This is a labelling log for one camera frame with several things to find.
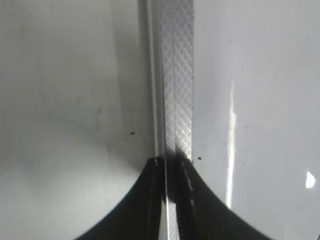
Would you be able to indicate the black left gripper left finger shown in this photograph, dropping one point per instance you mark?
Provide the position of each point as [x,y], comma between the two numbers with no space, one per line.
[138,215]

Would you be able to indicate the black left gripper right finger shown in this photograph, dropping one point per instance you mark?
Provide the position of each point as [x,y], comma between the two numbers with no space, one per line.
[200,214]

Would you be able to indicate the white aluminium-framed whiteboard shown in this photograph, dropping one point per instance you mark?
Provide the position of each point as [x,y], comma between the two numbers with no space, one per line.
[235,89]

